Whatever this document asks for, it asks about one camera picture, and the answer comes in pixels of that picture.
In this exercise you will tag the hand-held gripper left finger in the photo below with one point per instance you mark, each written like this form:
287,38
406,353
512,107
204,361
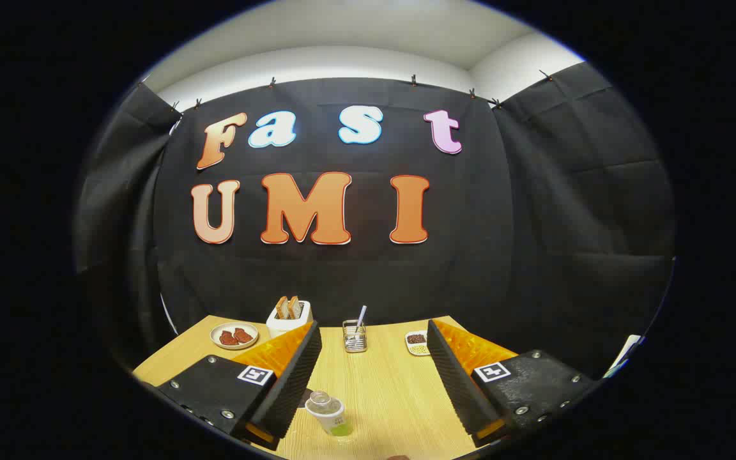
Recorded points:
291,383

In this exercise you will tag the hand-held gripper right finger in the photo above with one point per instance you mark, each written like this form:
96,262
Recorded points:
457,383

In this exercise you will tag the clear plastic juice bottle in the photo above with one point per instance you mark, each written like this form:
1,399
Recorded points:
328,414

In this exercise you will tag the white toaster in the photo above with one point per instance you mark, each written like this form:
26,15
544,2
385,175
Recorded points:
282,327

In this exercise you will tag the white divided dish with beans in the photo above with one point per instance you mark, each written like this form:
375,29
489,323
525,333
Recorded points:
416,344

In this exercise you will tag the wooden table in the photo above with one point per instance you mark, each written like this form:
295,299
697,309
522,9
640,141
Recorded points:
393,396

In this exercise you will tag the brown meat piece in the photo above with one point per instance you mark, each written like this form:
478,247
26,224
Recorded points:
243,335
228,338

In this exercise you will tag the toast slice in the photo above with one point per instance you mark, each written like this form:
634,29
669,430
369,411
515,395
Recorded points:
282,308
294,306

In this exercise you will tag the round beige plate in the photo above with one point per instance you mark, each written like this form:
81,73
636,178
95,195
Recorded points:
218,342

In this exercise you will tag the striped straw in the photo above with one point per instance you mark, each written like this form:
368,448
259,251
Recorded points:
361,316

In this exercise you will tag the black backdrop cloth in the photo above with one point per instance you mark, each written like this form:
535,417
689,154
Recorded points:
470,255

